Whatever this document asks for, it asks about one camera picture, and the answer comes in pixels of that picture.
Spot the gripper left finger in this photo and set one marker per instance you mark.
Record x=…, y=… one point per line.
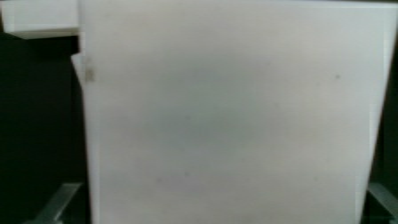
x=51, y=214

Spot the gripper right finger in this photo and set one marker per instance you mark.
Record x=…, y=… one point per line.
x=387, y=199

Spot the white cabinet top block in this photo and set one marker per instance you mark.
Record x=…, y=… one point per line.
x=234, y=95

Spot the white U-shaped obstacle frame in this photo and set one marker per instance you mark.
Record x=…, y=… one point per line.
x=40, y=18

